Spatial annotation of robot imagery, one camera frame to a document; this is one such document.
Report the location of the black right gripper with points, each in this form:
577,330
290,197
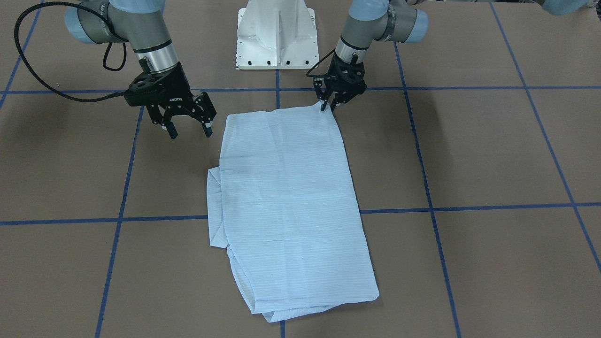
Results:
177,90

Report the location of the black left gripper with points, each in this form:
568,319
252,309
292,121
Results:
358,87

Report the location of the light blue button-up shirt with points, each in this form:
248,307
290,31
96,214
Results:
282,203

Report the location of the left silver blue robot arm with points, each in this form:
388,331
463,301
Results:
368,21

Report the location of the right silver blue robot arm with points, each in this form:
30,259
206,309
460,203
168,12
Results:
137,22

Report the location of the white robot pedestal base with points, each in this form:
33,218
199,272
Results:
276,35

